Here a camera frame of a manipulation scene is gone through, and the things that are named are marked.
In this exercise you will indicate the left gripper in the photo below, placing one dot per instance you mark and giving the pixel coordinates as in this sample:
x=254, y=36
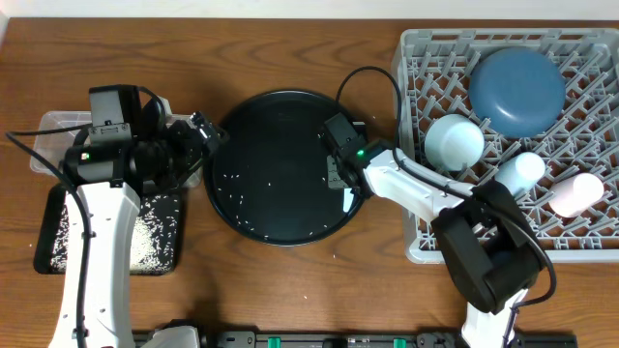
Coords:
x=198, y=149

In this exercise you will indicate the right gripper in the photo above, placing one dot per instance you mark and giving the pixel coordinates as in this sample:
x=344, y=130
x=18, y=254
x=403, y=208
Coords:
x=334, y=179

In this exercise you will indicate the light blue plastic knife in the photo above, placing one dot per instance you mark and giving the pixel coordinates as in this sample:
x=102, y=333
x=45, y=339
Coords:
x=348, y=198

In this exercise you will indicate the round black serving tray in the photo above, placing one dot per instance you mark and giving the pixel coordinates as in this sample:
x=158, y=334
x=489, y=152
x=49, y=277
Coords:
x=269, y=181

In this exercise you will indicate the cooked white rice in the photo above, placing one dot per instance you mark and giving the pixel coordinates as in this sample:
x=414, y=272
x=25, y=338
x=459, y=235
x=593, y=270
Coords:
x=150, y=237

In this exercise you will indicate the light blue bowl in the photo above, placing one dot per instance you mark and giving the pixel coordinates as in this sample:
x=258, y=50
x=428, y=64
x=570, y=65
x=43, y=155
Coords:
x=453, y=143

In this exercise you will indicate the light blue cup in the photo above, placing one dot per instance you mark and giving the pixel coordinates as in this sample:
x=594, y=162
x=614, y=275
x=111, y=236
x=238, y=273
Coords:
x=521, y=173

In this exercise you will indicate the dark blue plate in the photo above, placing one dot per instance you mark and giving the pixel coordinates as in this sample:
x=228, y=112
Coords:
x=519, y=90

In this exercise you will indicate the pink cup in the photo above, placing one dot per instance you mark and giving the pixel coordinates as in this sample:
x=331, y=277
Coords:
x=574, y=195

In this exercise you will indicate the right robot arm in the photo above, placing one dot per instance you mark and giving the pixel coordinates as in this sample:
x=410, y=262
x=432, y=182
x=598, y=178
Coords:
x=491, y=253

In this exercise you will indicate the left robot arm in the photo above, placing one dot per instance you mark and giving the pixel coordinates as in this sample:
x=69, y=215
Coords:
x=131, y=149

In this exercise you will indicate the grey dishwasher rack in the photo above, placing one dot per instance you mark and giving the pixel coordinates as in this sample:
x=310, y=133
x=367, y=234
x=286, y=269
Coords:
x=434, y=67

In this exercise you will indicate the black rectangular tray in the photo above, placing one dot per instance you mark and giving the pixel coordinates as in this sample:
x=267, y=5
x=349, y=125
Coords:
x=164, y=227

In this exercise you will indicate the clear plastic bin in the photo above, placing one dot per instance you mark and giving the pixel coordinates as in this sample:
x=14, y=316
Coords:
x=53, y=146

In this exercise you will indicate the black mounting rail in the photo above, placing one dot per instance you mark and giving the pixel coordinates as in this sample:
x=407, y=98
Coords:
x=246, y=339

